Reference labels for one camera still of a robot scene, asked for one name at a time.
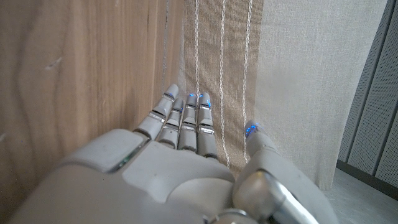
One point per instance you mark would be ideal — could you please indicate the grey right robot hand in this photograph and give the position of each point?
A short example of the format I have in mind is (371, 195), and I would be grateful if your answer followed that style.
(161, 174)

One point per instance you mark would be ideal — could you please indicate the grey tape strip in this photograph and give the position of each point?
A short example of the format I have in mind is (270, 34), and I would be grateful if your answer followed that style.
(165, 46)

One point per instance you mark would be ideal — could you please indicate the beige striped fabric backdrop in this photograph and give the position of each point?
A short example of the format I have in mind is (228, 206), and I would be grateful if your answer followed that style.
(295, 77)

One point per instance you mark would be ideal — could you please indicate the grey perforated panel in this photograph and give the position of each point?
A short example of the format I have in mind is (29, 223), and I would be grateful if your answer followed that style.
(373, 109)

